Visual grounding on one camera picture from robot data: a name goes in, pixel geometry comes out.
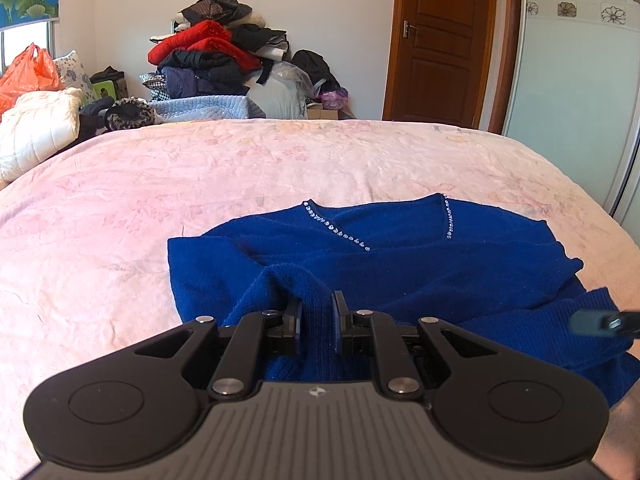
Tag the pink floral blanket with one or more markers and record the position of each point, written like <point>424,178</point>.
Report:
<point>125,200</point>

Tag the pile of clothes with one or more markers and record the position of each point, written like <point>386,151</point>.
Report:
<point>210,45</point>

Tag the black garment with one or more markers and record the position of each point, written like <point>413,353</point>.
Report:
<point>312,67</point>

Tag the window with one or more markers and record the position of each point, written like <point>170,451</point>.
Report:
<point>22,40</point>

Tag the green box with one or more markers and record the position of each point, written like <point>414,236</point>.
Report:
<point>107,90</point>

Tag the leopard print garment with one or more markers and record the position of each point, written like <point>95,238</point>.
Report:
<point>132,115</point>

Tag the white wardrobe sliding door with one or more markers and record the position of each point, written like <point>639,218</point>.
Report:
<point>565,85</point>

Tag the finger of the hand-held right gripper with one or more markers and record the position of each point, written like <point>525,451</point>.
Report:
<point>590,323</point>

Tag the orange plastic bag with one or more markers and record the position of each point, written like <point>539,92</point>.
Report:
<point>27,72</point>

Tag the light blue quilted blanket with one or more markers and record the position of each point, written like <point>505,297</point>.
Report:
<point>200,107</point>

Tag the brown wooden door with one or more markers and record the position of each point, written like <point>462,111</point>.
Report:
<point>440,45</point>

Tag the purple bag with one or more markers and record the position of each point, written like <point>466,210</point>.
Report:
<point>334,99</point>

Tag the cardboard box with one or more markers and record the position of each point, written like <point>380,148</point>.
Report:
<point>322,113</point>

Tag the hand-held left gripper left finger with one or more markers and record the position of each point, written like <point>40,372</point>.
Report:
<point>298,320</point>

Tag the dark clothing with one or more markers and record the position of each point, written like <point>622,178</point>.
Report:
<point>92,120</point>

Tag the clear plastic bag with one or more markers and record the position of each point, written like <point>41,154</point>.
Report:
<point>280,92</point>

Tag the blue beaded sweater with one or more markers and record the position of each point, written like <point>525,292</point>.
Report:
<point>425,260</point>

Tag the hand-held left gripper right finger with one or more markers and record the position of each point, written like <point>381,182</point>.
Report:
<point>337,320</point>

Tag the floral pillow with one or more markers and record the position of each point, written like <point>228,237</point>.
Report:
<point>75,72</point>

